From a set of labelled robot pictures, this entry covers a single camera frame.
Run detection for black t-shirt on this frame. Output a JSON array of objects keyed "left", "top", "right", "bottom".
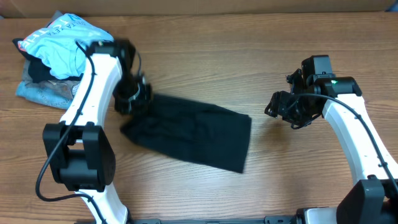
[{"left": 120, "top": 94, "right": 252, "bottom": 173}]

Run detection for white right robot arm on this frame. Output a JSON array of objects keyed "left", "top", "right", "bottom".
[{"left": 265, "top": 75, "right": 397, "bottom": 223}]

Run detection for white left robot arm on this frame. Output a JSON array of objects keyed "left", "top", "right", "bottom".
[{"left": 35, "top": 39, "right": 153, "bottom": 223}]

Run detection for grey folded garment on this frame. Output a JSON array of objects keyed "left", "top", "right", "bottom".
[{"left": 22, "top": 60, "right": 80, "bottom": 100}]

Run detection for light blue printed shirt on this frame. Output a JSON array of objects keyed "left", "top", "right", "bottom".
[{"left": 17, "top": 14, "right": 114, "bottom": 80}]

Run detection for blue denim jeans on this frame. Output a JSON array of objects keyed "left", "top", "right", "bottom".
[{"left": 16, "top": 82, "right": 73, "bottom": 110}]

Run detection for dark navy folded garment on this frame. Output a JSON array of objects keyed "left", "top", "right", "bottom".
[{"left": 12, "top": 37, "right": 86, "bottom": 83}]

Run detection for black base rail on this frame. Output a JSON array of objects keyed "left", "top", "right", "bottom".
[{"left": 133, "top": 215, "right": 297, "bottom": 224}]

